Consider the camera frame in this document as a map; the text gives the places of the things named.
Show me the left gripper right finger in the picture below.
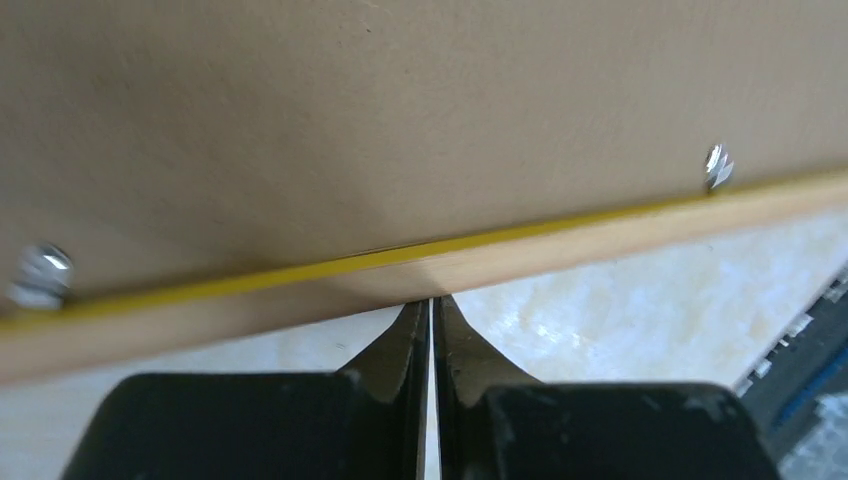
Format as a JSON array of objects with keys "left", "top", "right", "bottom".
[{"left": 433, "top": 296, "right": 779, "bottom": 479}]

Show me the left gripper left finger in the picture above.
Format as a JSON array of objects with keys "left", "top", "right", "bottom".
[{"left": 63, "top": 301, "right": 430, "bottom": 479}]

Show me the yellow wooden picture frame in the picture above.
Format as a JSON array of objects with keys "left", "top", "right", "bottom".
[{"left": 1, "top": 169, "right": 847, "bottom": 384}]

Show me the brown cardboard backing board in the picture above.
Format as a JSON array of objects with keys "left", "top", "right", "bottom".
[{"left": 1, "top": 1, "right": 847, "bottom": 299}]

